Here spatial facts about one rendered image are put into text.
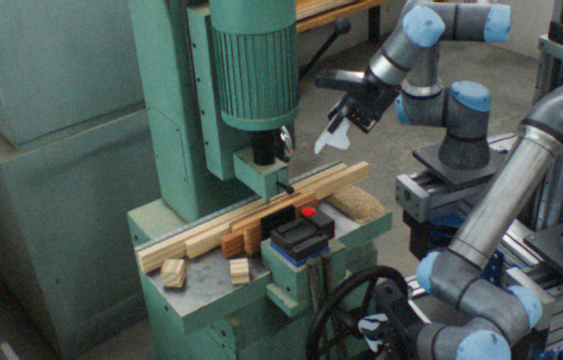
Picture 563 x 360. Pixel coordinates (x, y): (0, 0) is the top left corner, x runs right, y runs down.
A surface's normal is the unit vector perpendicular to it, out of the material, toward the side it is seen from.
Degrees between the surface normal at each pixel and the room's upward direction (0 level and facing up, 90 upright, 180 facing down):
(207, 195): 90
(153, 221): 0
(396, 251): 0
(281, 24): 90
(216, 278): 0
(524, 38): 90
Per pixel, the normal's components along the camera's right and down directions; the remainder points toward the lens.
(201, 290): -0.05, -0.84
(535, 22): -0.77, 0.37
